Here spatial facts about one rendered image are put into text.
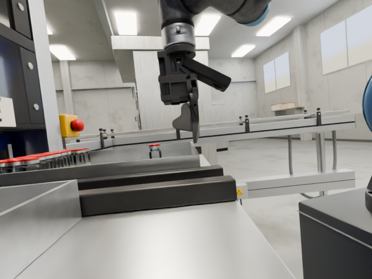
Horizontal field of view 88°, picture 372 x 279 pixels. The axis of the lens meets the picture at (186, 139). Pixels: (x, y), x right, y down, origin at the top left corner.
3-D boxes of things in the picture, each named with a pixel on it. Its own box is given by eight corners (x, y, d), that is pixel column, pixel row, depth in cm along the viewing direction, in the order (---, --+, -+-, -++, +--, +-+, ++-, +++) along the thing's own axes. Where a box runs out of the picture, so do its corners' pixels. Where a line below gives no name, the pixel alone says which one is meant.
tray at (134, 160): (-59, 207, 25) (-64, 180, 25) (65, 167, 51) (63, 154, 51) (201, 180, 25) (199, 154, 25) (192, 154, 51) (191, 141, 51)
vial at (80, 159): (73, 170, 43) (70, 150, 42) (78, 169, 45) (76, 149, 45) (83, 169, 43) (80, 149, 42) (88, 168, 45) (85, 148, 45)
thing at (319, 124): (68, 157, 125) (65, 133, 124) (81, 154, 141) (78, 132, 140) (357, 128, 127) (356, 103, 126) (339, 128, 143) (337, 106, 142)
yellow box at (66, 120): (44, 139, 59) (41, 115, 58) (59, 138, 66) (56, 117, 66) (68, 137, 59) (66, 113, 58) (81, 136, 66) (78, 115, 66)
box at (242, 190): (230, 200, 127) (229, 186, 127) (228, 197, 132) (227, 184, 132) (248, 198, 127) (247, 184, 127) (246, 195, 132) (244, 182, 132)
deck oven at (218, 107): (218, 148, 821) (214, 104, 811) (230, 150, 714) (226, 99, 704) (185, 152, 787) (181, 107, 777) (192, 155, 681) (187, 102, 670)
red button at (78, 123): (67, 132, 60) (66, 119, 60) (75, 132, 64) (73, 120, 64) (79, 131, 60) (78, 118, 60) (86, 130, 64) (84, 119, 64)
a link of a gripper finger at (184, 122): (175, 145, 45) (170, 105, 45) (200, 142, 45) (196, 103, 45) (174, 146, 42) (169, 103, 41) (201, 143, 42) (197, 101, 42)
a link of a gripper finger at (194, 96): (190, 123, 45) (186, 85, 45) (197, 122, 45) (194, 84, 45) (191, 122, 40) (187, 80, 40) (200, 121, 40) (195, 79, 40)
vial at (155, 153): (149, 170, 34) (146, 146, 34) (151, 168, 36) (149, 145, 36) (162, 169, 34) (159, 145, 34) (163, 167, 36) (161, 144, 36)
